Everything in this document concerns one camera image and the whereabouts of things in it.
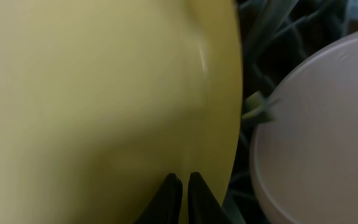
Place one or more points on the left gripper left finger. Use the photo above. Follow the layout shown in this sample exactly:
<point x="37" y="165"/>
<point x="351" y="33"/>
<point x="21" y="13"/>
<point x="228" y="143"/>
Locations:
<point x="164" y="208"/>

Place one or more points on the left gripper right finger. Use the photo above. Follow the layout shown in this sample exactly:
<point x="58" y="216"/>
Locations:
<point x="203" y="208"/>

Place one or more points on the pink white bowl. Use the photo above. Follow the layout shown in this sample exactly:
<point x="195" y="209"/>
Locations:
<point x="304" y="164"/>

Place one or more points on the yellow plate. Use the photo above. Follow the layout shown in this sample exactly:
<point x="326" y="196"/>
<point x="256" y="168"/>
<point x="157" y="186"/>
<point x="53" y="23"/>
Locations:
<point x="101" y="99"/>

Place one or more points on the grey dishwasher rack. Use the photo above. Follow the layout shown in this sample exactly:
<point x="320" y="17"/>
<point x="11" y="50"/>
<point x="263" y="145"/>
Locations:
<point x="277" y="36"/>

